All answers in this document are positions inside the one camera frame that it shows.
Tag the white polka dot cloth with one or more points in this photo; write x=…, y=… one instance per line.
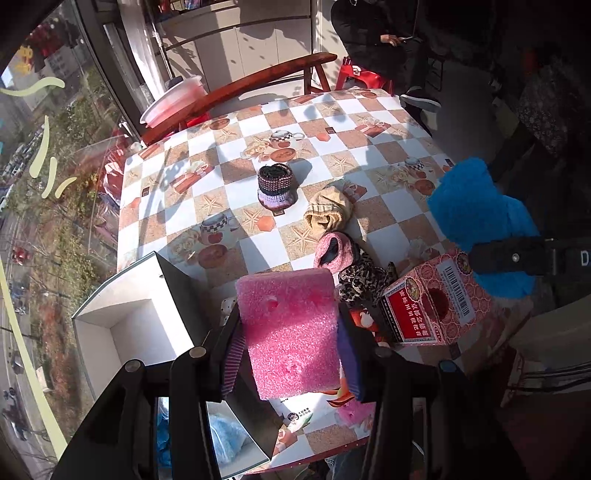
x=227, y=308

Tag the pink sponge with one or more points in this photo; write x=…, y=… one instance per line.
x=291, y=332

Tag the pink plastic basin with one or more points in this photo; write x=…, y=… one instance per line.
x=173, y=99

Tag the wooden chair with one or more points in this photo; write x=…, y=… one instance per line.
x=240, y=90

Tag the dark purple knitted hat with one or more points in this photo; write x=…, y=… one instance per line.
x=277, y=189

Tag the blue plastic bag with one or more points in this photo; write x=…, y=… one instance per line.
x=226, y=438

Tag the blue fluffy cloth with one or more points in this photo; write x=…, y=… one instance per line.
x=471, y=207

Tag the red plastic stool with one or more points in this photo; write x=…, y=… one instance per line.
x=364, y=76

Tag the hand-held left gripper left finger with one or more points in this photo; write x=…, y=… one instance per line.
x=231, y=364

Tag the pink knitted hat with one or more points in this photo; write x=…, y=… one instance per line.
x=344, y=258

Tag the white cardboard box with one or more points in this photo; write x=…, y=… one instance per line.
x=134, y=318

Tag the red patterned carton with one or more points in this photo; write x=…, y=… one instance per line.
x=415, y=314

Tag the leopard print cloth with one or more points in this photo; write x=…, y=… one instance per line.
x=360, y=277

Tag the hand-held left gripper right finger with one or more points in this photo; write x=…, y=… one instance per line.
x=349, y=369

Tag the beige knitted hat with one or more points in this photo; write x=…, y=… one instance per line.
x=328, y=205

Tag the checkered tablecloth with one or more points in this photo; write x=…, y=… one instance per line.
x=295, y=115

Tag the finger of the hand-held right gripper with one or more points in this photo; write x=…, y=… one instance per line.
x=508, y=258

